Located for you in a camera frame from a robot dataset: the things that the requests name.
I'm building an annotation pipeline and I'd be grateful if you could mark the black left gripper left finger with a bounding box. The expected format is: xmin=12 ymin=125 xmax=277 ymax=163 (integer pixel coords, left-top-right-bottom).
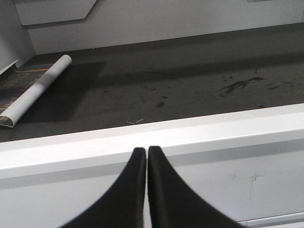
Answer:
xmin=62 ymin=148 xmax=146 ymax=228

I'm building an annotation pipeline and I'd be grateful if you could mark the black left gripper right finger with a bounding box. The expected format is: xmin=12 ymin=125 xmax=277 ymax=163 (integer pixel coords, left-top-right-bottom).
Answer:
xmin=148 ymin=146 xmax=241 ymax=228

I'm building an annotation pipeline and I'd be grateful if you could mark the white fume hood cabinet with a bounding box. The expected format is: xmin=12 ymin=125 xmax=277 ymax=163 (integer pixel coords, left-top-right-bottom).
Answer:
xmin=0 ymin=0 xmax=304 ymax=228

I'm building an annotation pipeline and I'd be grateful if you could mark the rolled white paper sheet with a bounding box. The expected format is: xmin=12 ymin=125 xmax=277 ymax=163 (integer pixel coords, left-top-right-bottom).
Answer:
xmin=0 ymin=55 xmax=72 ymax=127

